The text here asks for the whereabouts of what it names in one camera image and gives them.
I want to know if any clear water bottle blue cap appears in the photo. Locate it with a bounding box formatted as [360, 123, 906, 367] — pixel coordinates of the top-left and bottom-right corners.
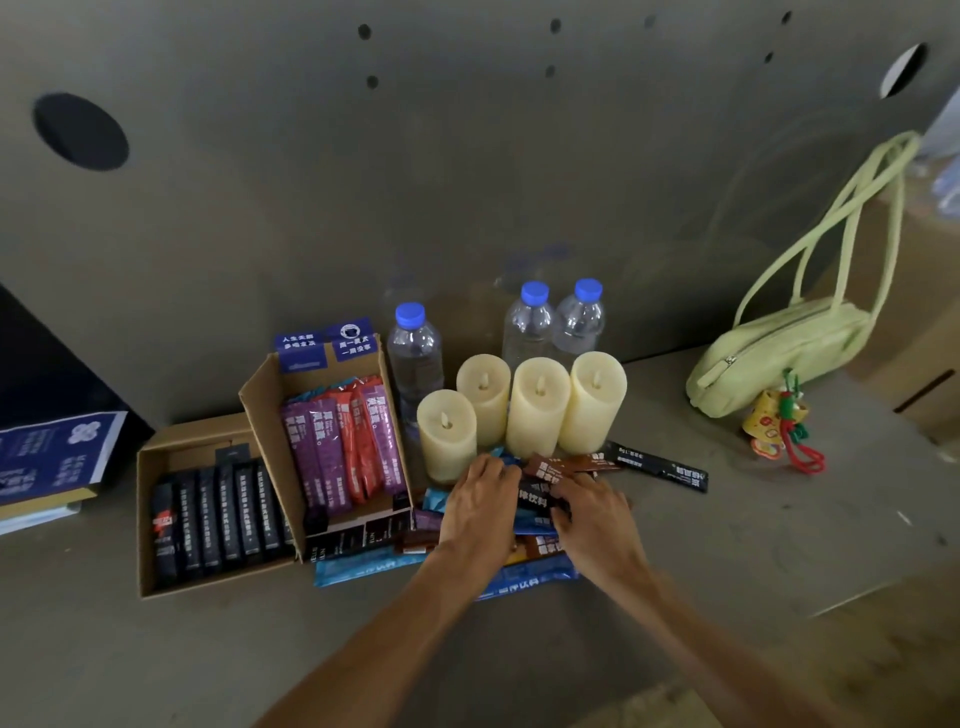
[386, 301, 445, 444]
[551, 277, 606, 370]
[501, 280, 561, 373]

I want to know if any low cardboard box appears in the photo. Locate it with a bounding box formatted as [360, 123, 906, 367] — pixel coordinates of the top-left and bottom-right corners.
[135, 411, 298, 600]

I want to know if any person's right forearm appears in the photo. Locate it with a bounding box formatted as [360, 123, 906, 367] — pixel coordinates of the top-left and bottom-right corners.
[592, 558, 852, 728]

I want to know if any person's right hand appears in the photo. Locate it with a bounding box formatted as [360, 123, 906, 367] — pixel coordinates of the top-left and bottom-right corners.
[550, 473, 651, 598]

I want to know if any row of black sachets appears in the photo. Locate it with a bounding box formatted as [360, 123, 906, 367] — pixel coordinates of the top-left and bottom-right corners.
[149, 460, 296, 591]

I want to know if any black white-print drink sachet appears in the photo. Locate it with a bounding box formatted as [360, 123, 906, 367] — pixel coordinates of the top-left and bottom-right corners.
[516, 480, 571, 516]

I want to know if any person's left forearm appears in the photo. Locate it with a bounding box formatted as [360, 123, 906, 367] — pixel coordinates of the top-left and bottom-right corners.
[255, 543, 513, 728]

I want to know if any pile of mixed drink sachets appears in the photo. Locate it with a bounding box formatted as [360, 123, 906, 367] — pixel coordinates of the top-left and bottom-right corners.
[303, 446, 624, 603]

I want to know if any blue printed flat box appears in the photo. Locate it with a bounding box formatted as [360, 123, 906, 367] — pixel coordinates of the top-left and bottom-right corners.
[0, 410, 129, 537]

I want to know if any yellow red bag charm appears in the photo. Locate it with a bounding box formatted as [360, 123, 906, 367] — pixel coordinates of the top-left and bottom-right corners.
[741, 368, 828, 477]

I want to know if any large brown cardboard carton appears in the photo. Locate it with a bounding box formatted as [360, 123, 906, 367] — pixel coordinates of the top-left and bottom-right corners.
[806, 191, 960, 445]

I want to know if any light green handbag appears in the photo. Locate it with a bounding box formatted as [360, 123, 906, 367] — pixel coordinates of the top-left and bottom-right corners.
[684, 130, 923, 420]

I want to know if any long black sachet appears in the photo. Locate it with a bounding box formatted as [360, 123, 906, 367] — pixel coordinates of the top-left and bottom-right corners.
[600, 441, 711, 495]

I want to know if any cream flameless pillar candle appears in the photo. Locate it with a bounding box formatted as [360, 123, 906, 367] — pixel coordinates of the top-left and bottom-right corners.
[558, 350, 629, 456]
[416, 388, 479, 486]
[505, 356, 573, 461]
[456, 353, 513, 452]

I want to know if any cardboard box with blue flaps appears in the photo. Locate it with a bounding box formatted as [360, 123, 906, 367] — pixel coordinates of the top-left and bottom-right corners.
[238, 318, 416, 561]

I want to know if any clear plastic bag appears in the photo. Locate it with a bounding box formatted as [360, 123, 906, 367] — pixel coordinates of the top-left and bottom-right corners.
[916, 86, 960, 220]

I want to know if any person's left hand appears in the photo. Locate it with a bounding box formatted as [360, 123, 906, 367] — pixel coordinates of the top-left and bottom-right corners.
[438, 453, 523, 576]

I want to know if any bundle of purple red sachets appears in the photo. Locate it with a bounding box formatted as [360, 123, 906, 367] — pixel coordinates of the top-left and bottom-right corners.
[280, 375, 407, 520]

